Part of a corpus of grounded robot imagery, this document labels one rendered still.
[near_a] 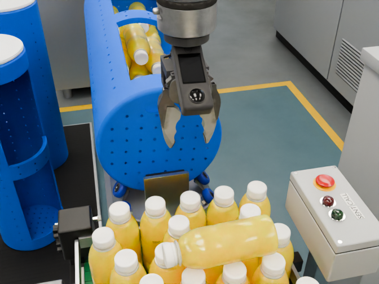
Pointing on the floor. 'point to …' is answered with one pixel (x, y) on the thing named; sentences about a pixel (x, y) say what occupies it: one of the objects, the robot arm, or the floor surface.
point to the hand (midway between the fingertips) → (189, 142)
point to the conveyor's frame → (74, 274)
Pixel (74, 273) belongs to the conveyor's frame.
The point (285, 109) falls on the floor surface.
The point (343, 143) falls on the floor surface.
